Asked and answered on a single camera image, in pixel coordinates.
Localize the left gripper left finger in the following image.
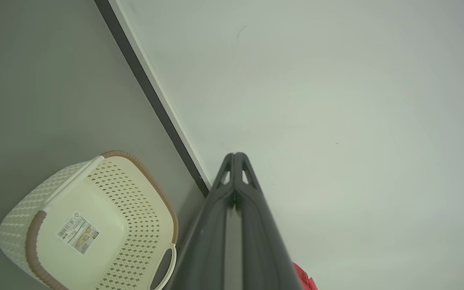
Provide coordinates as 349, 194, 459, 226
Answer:
163, 152, 237, 290

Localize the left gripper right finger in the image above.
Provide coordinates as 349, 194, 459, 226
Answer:
234, 152, 303, 290

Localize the red white-trimmed garment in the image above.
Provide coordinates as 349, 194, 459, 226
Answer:
292, 262, 318, 290

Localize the cream perforated laundry basket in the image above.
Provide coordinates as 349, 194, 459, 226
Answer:
0, 150, 179, 290

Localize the white barcode label sticker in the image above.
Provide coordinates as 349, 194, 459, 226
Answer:
56, 212, 100, 255

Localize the dark baseboard strip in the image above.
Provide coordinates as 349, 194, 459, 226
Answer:
94, 0, 211, 198

